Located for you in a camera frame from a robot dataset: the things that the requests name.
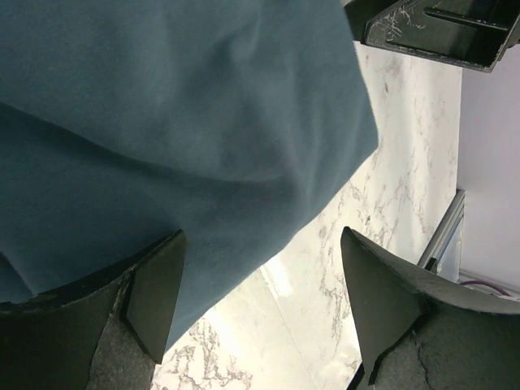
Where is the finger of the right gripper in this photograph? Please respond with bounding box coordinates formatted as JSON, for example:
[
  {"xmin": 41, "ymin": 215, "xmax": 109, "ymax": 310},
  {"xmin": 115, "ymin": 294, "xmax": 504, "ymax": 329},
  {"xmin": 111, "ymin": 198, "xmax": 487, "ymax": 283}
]
[{"xmin": 344, "ymin": 0, "xmax": 519, "ymax": 72}]

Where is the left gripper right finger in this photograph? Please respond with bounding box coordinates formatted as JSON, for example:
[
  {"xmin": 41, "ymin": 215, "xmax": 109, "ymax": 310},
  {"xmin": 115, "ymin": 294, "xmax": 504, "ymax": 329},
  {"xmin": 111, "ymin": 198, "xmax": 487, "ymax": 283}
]
[{"xmin": 340, "ymin": 227, "xmax": 519, "ymax": 390}]

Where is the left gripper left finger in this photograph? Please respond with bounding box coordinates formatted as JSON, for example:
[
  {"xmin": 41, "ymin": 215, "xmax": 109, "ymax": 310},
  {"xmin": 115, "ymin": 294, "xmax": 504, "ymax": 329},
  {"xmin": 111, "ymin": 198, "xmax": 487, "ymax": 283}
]
[{"xmin": 1, "ymin": 231, "xmax": 186, "ymax": 389}]

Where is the blue grey t shirt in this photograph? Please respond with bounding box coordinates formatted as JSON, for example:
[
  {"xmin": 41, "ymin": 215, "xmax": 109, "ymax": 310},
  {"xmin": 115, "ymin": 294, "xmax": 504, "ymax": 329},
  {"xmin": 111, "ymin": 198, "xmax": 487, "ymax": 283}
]
[{"xmin": 1, "ymin": 1, "xmax": 378, "ymax": 343}]

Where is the aluminium rail frame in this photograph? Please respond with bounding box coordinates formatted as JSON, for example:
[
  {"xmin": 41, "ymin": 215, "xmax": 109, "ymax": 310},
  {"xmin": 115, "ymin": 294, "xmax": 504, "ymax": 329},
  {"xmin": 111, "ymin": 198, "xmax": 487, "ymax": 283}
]
[{"xmin": 418, "ymin": 189, "xmax": 466, "ymax": 284}]

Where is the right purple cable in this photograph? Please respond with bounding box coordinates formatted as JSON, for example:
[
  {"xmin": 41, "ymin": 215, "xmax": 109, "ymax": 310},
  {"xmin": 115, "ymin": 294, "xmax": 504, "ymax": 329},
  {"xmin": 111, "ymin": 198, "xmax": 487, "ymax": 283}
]
[{"xmin": 458, "ymin": 278, "xmax": 511, "ymax": 300}]

